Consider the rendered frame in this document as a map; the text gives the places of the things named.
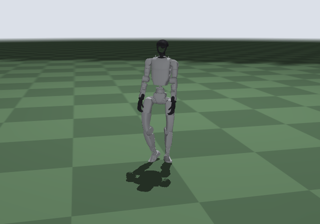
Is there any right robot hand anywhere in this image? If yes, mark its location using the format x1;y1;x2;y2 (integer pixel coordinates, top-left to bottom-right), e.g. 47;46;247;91
137;94;145;112

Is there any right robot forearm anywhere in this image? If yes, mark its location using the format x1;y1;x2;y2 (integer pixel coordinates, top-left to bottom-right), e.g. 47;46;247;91
139;78;148;98

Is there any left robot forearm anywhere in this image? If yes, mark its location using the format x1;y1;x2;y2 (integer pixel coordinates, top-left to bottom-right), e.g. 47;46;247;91
170;77;178;101

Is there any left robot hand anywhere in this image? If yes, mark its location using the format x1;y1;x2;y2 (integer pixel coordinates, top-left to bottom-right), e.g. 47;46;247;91
168;96;177;115

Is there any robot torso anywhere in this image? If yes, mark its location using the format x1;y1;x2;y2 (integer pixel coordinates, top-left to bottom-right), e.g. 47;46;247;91
151;55;172;105

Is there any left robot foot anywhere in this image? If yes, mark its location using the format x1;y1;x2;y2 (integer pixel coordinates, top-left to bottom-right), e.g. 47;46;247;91
163;154;172;163

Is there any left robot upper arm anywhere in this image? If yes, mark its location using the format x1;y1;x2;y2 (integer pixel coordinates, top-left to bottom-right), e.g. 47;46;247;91
169;59;179;84

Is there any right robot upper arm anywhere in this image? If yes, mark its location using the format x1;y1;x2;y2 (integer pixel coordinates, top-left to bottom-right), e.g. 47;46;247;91
142;58;152;83

